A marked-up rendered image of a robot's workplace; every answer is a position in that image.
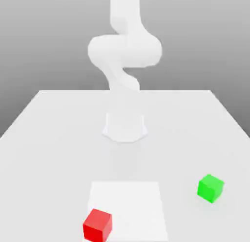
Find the small green cube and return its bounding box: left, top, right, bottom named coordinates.
left=197, top=174, right=225, bottom=204

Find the small red cube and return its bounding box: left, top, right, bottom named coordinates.
left=83, top=208, right=113, bottom=242

